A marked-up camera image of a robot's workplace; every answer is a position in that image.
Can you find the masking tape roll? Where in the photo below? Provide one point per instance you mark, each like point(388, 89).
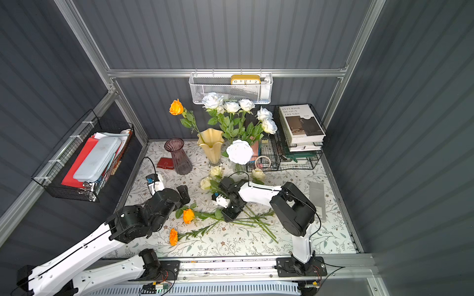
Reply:
point(263, 162)

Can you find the red wallet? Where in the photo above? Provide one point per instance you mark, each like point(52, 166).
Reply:
point(165, 163)

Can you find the red folder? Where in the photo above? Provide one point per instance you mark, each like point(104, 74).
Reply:
point(69, 179)

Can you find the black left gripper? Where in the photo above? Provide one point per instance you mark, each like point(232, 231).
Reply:
point(177, 196)

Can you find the purple glass vase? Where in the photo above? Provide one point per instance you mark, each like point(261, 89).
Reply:
point(182, 163)

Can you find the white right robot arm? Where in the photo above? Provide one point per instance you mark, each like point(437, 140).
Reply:
point(294, 210)

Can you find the orange yellow rose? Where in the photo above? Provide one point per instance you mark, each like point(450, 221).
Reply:
point(188, 120)

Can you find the black wire desk organizer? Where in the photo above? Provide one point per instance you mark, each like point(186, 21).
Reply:
point(269, 147)

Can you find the grey flat card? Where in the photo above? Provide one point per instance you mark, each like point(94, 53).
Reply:
point(317, 197)

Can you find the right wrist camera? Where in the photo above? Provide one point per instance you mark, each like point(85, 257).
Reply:
point(220, 200)

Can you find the white plastic case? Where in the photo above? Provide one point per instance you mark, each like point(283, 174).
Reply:
point(98, 159)

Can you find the yellow ruffled vase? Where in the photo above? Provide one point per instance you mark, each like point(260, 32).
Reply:
point(211, 142)

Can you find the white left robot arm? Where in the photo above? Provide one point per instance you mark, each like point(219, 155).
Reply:
point(69, 274)

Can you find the white hardcover book stack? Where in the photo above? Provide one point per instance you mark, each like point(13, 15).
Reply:
point(302, 129)

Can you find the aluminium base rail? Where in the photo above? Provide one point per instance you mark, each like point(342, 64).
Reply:
point(225, 275)

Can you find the orange flower lower left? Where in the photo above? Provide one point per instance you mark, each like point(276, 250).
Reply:
point(173, 237)

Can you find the white wire wall basket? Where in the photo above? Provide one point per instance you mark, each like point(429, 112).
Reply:
point(202, 84)

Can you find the black wire wall basket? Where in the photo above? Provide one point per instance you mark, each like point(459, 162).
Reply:
point(50, 175)

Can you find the clear glass vase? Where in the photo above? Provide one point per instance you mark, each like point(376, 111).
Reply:
point(238, 168)

